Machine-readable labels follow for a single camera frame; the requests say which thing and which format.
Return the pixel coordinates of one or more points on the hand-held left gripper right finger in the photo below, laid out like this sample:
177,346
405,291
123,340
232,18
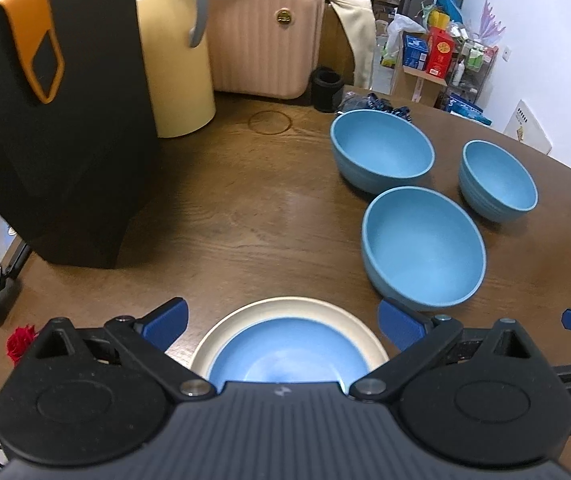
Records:
401,327

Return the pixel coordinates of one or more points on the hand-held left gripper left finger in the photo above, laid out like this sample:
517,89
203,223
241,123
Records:
168,321

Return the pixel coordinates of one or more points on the large blue bowl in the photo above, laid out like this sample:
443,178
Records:
423,245
380,142

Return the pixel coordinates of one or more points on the cream round plate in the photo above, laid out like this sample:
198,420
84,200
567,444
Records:
290,307

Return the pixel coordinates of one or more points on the small blue dish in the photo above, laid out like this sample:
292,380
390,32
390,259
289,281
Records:
285,350

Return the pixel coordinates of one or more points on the medium blue bowl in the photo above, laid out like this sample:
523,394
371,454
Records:
498,175

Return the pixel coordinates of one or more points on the red rose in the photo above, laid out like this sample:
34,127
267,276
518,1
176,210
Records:
20,345

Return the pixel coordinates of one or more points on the white desk calendar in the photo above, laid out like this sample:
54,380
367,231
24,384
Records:
530,127

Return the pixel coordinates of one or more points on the blue packet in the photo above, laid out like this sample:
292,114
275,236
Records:
465,109

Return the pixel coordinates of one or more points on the cardboard box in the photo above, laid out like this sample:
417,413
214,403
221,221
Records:
415,87

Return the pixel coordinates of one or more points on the black cylindrical holder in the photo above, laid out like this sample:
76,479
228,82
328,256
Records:
327,90

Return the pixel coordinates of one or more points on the white bottle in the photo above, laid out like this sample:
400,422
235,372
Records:
459,74

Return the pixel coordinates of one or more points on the blue carton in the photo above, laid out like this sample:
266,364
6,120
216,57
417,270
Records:
414,52

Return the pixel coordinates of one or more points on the red carton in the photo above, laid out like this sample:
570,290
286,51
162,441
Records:
439,52

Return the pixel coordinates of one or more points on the wooden chair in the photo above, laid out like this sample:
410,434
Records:
336,50

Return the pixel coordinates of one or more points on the white plastic bag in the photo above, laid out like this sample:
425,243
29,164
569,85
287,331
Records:
394,40

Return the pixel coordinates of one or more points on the pink ribbed suitcase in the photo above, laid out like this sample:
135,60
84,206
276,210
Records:
255,45

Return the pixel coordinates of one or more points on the beige cloth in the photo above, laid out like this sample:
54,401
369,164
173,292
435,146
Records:
358,35

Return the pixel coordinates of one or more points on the colourful plastic bag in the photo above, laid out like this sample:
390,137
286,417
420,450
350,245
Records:
440,10

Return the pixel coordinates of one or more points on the purple wall sticker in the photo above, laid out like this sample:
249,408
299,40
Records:
490,20

